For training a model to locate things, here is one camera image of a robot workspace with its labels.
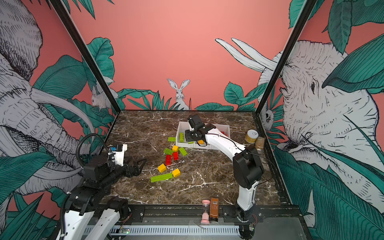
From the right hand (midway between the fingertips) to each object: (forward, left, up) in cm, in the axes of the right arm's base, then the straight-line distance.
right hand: (186, 134), depth 88 cm
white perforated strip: (-46, +3, -15) cm, 48 cm away
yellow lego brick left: (-16, +14, -13) cm, 25 cm away
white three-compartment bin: (+17, +2, -12) cm, 21 cm away
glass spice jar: (+1, -48, -12) cm, 50 cm away
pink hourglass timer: (-40, -11, -12) cm, 43 cm away
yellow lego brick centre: (-18, +6, -13) cm, 23 cm away
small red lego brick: (-7, +7, -13) cm, 16 cm away
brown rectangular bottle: (-37, -15, -11) cm, 41 cm away
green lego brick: (+7, +12, -15) cm, 20 cm away
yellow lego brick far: (-3, +8, -12) cm, 14 cm away
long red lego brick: (-10, +12, -15) cm, 21 cm away
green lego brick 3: (-3, +3, -16) cm, 16 cm away
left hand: (-19, +20, +9) cm, 29 cm away
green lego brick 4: (+6, +4, -12) cm, 14 cm away
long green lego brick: (-21, +14, -14) cm, 29 cm away
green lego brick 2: (-4, +13, -13) cm, 19 cm away
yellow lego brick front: (-10, -9, +7) cm, 15 cm away
